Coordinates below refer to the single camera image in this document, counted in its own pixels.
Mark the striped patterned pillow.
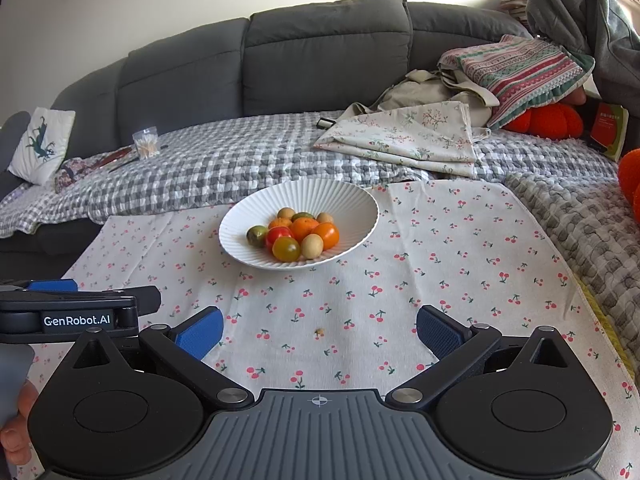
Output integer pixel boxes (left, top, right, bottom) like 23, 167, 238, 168
457, 35, 596, 128

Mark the floral fabric pouch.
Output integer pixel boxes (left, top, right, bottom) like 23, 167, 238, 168
52, 156, 108, 193

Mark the grey knit blanket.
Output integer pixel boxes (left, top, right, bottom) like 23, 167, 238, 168
505, 170, 640, 341

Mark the person's left hand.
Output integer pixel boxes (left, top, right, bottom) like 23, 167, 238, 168
0, 380, 40, 467

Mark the cherry print cloth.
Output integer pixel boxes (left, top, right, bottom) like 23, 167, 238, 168
10, 180, 640, 480

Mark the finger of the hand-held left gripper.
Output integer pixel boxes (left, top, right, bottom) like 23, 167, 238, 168
115, 286, 161, 320
26, 280, 81, 293

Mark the beige canvas bag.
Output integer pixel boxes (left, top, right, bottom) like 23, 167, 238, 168
345, 55, 501, 128

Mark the clear bag of cotton swabs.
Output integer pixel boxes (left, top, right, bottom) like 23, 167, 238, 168
132, 127, 160, 161

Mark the dark red flat packet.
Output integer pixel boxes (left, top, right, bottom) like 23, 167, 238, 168
97, 145, 138, 171

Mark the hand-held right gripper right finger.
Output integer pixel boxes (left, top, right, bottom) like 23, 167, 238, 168
385, 304, 576, 407

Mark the grey checkered blanket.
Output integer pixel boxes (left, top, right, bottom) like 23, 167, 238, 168
0, 110, 626, 238

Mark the floral beige cloth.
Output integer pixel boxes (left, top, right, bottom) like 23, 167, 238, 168
312, 101, 493, 178

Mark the stack of papers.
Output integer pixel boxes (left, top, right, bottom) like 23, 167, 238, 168
497, 0, 533, 23

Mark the grey fleece garment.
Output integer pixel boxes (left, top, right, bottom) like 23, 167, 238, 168
525, 0, 640, 106

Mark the orange plush toy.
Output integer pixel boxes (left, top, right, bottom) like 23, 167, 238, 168
617, 149, 640, 201
502, 102, 585, 138

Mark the white ribbed bowl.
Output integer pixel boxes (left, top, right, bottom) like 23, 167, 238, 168
218, 177, 379, 271

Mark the dark grey sofa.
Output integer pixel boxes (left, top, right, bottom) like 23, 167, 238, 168
0, 0, 538, 256

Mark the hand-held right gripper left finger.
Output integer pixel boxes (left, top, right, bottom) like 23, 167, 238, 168
65, 305, 252, 411

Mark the white printed cushion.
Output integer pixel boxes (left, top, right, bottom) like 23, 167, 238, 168
7, 106, 77, 186

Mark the green cover book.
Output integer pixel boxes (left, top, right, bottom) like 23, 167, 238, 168
587, 101, 630, 162

